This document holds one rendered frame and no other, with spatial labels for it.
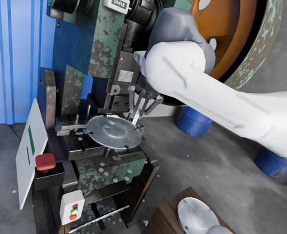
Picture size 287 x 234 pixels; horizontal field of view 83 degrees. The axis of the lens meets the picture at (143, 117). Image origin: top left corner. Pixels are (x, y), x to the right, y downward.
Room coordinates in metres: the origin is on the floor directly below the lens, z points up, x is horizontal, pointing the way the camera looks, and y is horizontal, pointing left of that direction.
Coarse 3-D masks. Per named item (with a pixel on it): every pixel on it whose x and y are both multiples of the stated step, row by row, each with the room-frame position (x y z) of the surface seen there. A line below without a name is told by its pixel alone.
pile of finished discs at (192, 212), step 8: (184, 200) 0.84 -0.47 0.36; (192, 200) 0.85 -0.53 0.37; (184, 208) 0.76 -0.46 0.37; (192, 208) 0.79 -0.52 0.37; (200, 208) 0.81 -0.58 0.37; (208, 208) 0.83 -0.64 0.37; (184, 216) 0.71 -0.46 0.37; (192, 216) 0.72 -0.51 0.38; (200, 216) 0.74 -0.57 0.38; (208, 216) 0.77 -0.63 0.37; (184, 224) 0.66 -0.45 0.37; (192, 224) 0.68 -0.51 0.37; (200, 224) 0.69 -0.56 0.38; (208, 224) 0.71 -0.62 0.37; (216, 224) 0.74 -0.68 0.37; (192, 232) 0.63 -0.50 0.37; (200, 232) 0.64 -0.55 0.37
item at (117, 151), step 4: (108, 148) 0.65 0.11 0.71; (128, 148) 0.62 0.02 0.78; (132, 148) 0.63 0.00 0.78; (136, 148) 0.64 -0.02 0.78; (140, 148) 0.66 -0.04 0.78; (104, 152) 0.66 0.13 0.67; (108, 152) 0.66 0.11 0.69; (112, 152) 0.67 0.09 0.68; (116, 152) 0.57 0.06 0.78; (120, 152) 0.58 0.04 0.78; (124, 152) 0.59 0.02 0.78; (128, 152) 0.59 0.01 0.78; (132, 152) 0.61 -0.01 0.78; (136, 152) 0.62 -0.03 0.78; (140, 152) 0.64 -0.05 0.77; (104, 156) 0.66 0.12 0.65; (108, 156) 0.66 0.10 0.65; (120, 156) 0.56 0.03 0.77
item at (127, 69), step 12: (132, 48) 0.80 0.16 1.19; (120, 60) 0.72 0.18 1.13; (132, 60) 0.76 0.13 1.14; (120, 72) 0.73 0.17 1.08; (132, 72) 0.77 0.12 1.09; (120, 84) 0.74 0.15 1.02; (96, 96) 0.77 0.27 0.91; (108, 96) 0.71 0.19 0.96; (120, 96) 0.72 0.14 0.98; (108, 108) 0.72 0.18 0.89; (120, 108) 0.73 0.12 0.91
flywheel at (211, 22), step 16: (192, 0) 1.10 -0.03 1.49; (224, 0) 0.96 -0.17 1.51; (240, 0) 0.86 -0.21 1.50; (256, 0) 0.82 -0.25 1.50; (208, 16) 0.99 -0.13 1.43; (224, 16) 0.93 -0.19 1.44; (240, 16) 0.84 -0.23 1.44; (256, 16) 0.81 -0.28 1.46; (208, 32) 0.97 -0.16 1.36; (224, 32) 0.90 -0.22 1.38; (240, 32) 0.81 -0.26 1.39; (256, 32) 0.83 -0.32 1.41; (224, 48) 0.88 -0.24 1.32; (240, 48) 0.79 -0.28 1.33; (224, 64) 0.81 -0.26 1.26; (224, 80) 0.84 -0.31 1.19
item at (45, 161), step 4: (36, 156) 0.42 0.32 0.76; (40, 156) 0.42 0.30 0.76; (44, 156) 0.43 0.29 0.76; (48, 156) 0.44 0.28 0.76; (52, 156) 0.44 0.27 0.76; (36, 160) 0.40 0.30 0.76; (40, 160) 0.41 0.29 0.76; (44, 160) 0.41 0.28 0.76; (48, 160) 0.42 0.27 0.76; (52, 160) 0.43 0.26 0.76; (36, 164) 0.39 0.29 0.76; (40, 164) 0.39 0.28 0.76; (44, 164) 0.40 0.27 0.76; (48, 164) 0.40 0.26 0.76; (52, 164) 0.41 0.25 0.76; (40, 168) 0.38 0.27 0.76; (44, 168) 0.39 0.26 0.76; (48, 168) 0.40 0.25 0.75
